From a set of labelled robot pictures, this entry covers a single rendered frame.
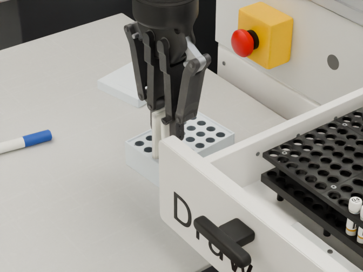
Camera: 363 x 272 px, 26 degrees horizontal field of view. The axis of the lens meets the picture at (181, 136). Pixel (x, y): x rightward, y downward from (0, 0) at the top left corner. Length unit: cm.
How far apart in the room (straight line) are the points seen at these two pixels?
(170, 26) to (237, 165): 17
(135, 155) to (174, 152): 24
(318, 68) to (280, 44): 6
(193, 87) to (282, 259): 27
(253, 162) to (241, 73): 38
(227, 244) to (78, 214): 32
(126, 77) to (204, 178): 48
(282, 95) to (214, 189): 45
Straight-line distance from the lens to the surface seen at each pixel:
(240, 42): 111
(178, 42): 88
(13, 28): 153
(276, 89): 120
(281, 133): 91
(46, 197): 103
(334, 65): 109
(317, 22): 109
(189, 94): 91
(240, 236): 73
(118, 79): 123
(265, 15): 112
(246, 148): 88
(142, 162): 103
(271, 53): 112
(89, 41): 138
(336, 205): 80
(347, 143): 88
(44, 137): 112
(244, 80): 125
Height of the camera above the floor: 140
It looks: 35 degrees down
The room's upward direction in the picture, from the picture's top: straight up
